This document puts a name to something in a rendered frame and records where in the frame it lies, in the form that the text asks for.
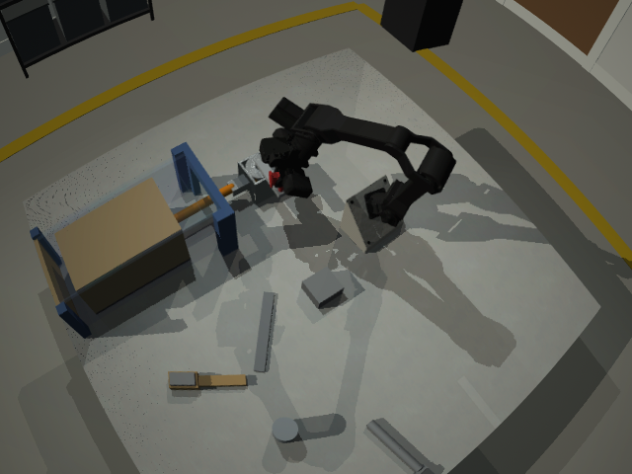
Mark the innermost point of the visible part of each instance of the clear-panelled guard cubby with blue frame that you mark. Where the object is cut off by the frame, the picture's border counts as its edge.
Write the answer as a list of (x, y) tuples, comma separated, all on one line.
[(128, 240)]

